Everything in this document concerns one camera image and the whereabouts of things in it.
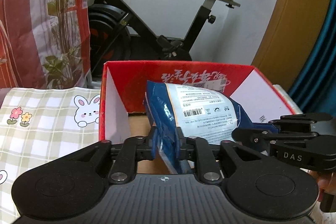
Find black exercise bike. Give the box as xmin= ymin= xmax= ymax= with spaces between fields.
xmin=88 ymin=0 xmax=238 ymax=77

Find wooden door panel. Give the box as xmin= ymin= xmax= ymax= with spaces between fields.
xmin=252 ymin=0 xmax=330 ymax=90

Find red strawberry cardboard box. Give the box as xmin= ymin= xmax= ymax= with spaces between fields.
xmin=98 ymin=61 xmax=299 ymax=173

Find green checked bunny tablecloth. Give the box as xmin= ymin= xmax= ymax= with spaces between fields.
xmin=1 ymin=88 xmax=100 ymax=223

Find person's right hand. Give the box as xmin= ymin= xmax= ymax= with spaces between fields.
xmin=309 ymin=170 xmax=336 ymax=202

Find blue white snack bag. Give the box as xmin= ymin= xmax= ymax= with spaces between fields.
xmin=144 ymin=81 xmax=279 ymax=173

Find teal curtain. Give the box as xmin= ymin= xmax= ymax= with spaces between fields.
xmin=288 ymin=0 xmax=335 ymax=116

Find pink printed backdrop cloth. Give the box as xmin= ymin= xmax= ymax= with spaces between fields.
xmin=1 ymin=0 xmax=90 ymax=89

